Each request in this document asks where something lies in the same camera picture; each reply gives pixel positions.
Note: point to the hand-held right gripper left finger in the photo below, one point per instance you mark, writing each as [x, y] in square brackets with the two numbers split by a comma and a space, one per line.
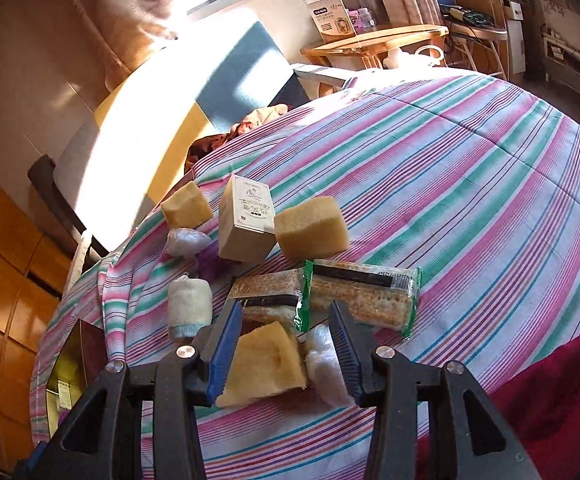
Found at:
[225, 350]

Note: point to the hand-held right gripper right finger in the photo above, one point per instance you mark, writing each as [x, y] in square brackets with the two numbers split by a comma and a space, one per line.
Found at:
[345, 355]

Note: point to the large torn yellow sponge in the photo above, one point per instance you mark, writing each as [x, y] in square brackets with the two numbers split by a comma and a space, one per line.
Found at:
[267, 365]

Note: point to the beige printed carton box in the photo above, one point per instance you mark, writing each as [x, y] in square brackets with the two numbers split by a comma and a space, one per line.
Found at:
[247, 225]

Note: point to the maroon box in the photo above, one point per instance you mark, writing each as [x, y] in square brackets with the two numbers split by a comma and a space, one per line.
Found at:
[87, 355]

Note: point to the crumpled clear plastic bag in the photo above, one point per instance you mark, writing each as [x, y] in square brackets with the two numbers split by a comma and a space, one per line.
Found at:
[322, 365]

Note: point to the white bandage roll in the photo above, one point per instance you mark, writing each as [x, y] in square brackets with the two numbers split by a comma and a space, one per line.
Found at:
[189, 305]

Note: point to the cracker packet green wrapper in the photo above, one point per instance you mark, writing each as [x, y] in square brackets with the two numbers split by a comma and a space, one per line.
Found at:
[365, 292]
[270, 290]

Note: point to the small white plastic bag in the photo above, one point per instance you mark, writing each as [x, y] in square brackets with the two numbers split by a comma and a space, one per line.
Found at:
[187, 242]

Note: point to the small yellow sponge block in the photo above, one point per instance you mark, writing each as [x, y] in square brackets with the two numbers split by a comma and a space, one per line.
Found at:
[186, 206]

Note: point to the striped bedsheet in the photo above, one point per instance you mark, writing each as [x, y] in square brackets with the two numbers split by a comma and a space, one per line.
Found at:
[445, 185]

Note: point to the dark brown garment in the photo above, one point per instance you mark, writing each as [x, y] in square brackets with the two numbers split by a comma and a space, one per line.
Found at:
[207, 147]

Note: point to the red blanket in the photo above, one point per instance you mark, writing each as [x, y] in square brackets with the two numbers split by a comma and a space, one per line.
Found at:
[545, 400]

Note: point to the wooden wardrobe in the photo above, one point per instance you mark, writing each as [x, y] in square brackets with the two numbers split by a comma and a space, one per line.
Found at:
[5, 280]

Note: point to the salmon pink garment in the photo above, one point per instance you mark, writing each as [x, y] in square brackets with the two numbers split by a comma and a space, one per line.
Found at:
[265, 115]

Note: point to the padded patchwork headboard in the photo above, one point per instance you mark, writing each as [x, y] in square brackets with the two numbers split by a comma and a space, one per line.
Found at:
[170, 110]

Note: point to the wooden table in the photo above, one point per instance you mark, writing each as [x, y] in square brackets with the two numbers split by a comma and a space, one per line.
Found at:
[370, 40]

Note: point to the small pink container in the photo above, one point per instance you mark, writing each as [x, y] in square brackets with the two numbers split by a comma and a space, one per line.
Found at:
[362, 19]

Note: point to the tan printed product box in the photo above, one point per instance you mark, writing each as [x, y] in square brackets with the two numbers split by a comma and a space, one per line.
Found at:
[332, 17]

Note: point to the brown curtain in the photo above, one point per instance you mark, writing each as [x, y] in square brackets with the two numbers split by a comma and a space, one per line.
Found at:
[125, 5]

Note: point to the wooden chair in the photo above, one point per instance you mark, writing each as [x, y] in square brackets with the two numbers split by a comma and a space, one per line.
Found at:
[480, 10]

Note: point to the white grey bed frame piece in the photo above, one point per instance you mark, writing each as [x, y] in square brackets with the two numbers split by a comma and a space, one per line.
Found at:
[320, 76]

